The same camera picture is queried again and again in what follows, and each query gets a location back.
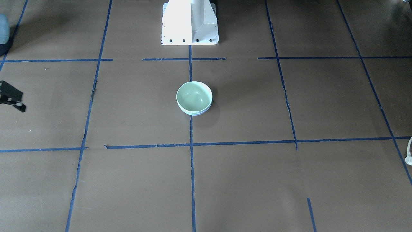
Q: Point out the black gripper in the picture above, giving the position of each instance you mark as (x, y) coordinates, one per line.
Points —
(11, 95)

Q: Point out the blue bowl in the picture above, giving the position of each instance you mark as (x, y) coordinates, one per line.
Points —
(194, 113)

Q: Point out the green bowl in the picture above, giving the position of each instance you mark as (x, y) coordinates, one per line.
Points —
(194, 95)

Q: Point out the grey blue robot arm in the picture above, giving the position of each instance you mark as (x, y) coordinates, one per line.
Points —
(4, 31)

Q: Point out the blue saucepan with lid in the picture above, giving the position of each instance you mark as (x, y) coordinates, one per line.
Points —
(4, 48)

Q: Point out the white pedestal column base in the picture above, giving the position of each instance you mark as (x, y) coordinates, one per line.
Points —
(189, 22)

